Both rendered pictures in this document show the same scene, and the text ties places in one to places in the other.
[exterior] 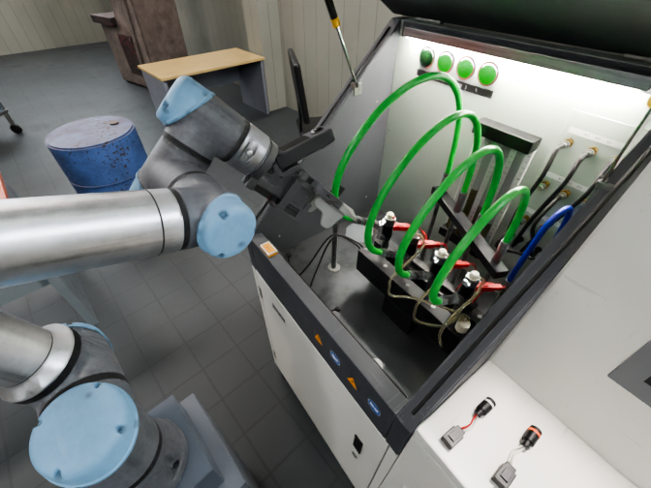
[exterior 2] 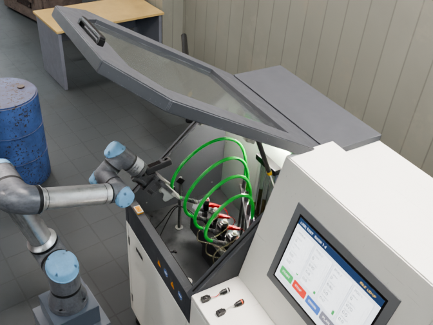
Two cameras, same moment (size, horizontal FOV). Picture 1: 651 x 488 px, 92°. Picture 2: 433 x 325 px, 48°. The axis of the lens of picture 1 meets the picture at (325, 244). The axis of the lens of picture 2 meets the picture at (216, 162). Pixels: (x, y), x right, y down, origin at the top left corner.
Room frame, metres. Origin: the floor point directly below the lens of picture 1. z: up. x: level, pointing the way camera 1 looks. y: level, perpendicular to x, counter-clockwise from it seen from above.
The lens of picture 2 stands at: (-1.03, -0.28, 2.54)
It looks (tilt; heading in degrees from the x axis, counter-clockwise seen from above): 37 degrees down; 3
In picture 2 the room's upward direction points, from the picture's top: 5 degrees clockwise
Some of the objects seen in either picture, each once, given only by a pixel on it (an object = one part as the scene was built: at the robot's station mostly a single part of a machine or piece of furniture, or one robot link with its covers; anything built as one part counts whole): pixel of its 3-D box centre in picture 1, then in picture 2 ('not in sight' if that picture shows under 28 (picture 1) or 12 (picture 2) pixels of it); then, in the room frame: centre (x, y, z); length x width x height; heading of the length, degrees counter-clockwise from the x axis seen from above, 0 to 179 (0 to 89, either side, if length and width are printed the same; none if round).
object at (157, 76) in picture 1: (210, 92); (102, 40); (3.97, 1.37, 0.33); 1.22 x 0.64 x 0.65; 133
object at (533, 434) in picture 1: (518, 455); (230, 307); (0.13, -0.32, 0.99); 0.12 x 0.02 x 0.02; 129
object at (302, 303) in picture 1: (313, 319); (158, 253); (0.47, 0.03, 0.87); 0.62 x 0.04 x 0.16; 36
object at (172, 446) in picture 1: (133, 459); (66, 292); (0.14, 0.33, 0.95); 0.15 x 0.15 x 0.10
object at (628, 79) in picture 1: (501, 51); not in sight; (0.77, -0.37, 1.43); 0.54 x 0.03 x 0.02; 36
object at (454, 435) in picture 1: (470, 420); (215, 294); (0.18, -0.25, 0.99); 0.12 x 0.02 x 0.02; 124
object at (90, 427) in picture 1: (98, 435); (62, 271); (0.14, 0.34, 1.07); 0.13 x 0.12 x 0.14; 44
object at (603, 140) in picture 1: (562, 192); not in sight; (0.57, -0.51, 1.20); 0.13 x 0.03 x 0.31; 36
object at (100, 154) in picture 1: (117, 181); (10, 135); (1.92, 1.48, 0.38); 0.51 x 0.51 x 0.76
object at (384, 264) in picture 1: (411, 297); (216, 247); (0.51, -0.23, 0.91); 0.34 x 0.10 x 0.15; 36
